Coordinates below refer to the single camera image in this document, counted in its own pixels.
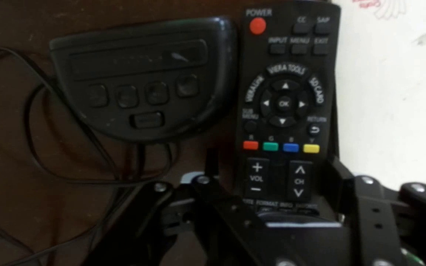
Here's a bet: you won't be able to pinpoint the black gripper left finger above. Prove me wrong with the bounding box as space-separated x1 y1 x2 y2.
204 149 219 181

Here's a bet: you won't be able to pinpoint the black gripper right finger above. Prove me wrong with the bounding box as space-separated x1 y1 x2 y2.
330 157 355 215

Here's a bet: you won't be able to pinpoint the black TV remote coloured buttons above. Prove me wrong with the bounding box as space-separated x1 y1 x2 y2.
233 0 340 215

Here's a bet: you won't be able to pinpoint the black half-round clock device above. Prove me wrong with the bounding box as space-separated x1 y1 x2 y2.
49 17 236 144

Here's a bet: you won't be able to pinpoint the white paper notebook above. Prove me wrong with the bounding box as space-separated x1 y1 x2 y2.
333 0 426 188

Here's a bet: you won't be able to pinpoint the dark wooden side table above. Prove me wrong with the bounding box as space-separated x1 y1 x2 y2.
0 0 253 266

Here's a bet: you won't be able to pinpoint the black device cord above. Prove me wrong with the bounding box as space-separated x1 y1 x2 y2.
0 47 180 266

